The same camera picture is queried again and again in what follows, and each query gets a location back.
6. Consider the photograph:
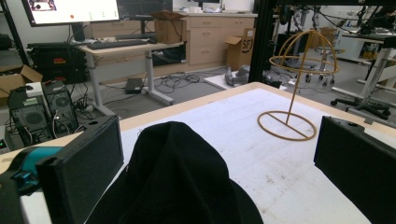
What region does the white board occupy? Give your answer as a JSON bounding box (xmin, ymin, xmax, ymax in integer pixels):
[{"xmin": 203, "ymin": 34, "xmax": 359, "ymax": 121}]
[{"xmin": 204, "ymin": 73, "xmax": 237, "ymax": 91}]

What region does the open printed cardboard box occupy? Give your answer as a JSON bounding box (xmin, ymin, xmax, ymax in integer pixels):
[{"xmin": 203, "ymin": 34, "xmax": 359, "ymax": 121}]
[{"xmin": 224, "ymin": 27, "xmax": 257, "ymax": 72}]

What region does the plain open cardboard box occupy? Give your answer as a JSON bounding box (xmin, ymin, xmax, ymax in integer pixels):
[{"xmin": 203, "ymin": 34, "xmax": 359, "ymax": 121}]
[{"xmin": 0, "ymin": 64, "xmax": 44, "ymax": 99}]

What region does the black hat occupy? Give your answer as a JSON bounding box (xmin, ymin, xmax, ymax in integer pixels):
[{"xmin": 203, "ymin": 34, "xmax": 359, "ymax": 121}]
[{"xmin": 85, "ymin": 120, "xmax": 264, "ymax": 224}]

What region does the black computer tower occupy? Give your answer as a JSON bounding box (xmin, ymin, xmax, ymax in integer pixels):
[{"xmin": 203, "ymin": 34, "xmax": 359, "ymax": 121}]
[
  {"xmin": 7, "ymin": 87, "xmax": 53, "ymax": 147},
  {"xmin": 41, "ymin": 80, "xmax": 79, "ymax": 136}
]

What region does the tangle of black cables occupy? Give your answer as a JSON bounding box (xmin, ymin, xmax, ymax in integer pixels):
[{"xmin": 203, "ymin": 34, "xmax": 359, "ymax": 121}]
[{"xmin": 153, "ymin": 71, "xmax": 202, "ymax": 93}]

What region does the grey device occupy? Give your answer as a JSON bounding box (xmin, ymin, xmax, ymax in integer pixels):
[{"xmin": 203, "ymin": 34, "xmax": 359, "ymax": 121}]
[{"xmin": 225, "ymin": 64, "xmax": 251, "ymax": 87}]

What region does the stool with casters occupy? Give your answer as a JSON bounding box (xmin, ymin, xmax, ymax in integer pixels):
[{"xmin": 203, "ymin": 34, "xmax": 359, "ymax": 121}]
[{"xmin": 304, "ymin": 46, "xmax": 336, "ymax": 88}]

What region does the white metal table leg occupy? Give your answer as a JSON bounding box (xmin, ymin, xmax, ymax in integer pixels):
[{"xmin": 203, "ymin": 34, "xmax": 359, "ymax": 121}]
[{"xmin": 331, "ymin": 46, "xmax": 396, "ymax": 104}]

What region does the black keyboard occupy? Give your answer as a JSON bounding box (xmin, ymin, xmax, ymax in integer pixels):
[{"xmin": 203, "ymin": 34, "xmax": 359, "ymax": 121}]
[{"xmin": 86, "ymin": 39, "xmax": 149, "ymax": 50}]

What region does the stack of black cases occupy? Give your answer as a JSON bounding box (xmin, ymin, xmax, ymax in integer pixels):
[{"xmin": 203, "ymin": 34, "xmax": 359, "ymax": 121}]
[{"xmin": 26, "ymin": 41, "xmax": 89, "ymax": 85}]

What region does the white table mat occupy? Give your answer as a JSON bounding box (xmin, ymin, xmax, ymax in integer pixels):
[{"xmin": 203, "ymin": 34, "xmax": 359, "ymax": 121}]
[{"xmin": 20, "ymin": 88, "xmax": 396, "ymax": 224}]

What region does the wooden drawer cabinet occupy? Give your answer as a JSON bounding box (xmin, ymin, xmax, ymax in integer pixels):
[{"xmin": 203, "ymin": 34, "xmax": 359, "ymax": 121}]
[{"xmin": 182, "ymin": 12, "xmax": 260, "ymax": 67}]

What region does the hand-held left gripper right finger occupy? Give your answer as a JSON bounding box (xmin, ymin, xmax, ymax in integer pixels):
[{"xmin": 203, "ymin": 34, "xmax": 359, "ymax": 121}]
[{"xmin": 313, "ymin": 116, "xmax": 396, "ymax": 224}]

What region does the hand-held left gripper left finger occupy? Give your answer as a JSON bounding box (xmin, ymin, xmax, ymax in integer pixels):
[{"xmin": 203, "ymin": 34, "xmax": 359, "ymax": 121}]
[{"xmin": 35, "ymin": 115, "xmax": 124, "ymax": 224}]

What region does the flat black box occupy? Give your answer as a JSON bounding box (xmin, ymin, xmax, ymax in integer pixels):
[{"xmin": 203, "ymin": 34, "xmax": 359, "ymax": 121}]
[{"xmin": 124, "ymin": 77, "xmax": 145, "ymax": 95}]

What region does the black office chair base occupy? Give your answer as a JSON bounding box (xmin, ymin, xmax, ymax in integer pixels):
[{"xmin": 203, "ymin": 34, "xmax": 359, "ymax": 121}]
[{"xmin": 330, "ymin": 97, "xmax": 392, "ymax": 121}]

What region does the gold wire hat stand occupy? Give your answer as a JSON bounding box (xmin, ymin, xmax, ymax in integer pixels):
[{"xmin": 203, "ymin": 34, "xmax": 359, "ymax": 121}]
[{"xmin": 257, "ymin": 29, "xmax": 341, "ymax": 142}]

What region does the white-legged wooden desk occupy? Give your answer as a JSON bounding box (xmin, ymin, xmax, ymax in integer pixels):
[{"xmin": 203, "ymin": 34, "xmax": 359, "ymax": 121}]
[{"xmin": 78, "ymin": 41, "xmax": 185, "ymax": 117}]

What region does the black metal frame post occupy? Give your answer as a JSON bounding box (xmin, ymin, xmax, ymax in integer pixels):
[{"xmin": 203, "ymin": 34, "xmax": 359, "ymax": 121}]
[{"xmin": 248, "ymin": 0, "xmax": 278, "ymax": 84}]

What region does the dark computer monitor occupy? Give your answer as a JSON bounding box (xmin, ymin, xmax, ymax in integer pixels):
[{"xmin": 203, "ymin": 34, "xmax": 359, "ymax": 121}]
[{"xmin": 116, "ymin": 0, "xmax": 174, "ymax": 21}]

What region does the lit computer monitor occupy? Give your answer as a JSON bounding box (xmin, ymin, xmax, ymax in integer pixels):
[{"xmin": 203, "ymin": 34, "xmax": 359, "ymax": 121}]
[{"xmin": 21, "ymin": 0, "xmax": 120, "ymax": 28}]

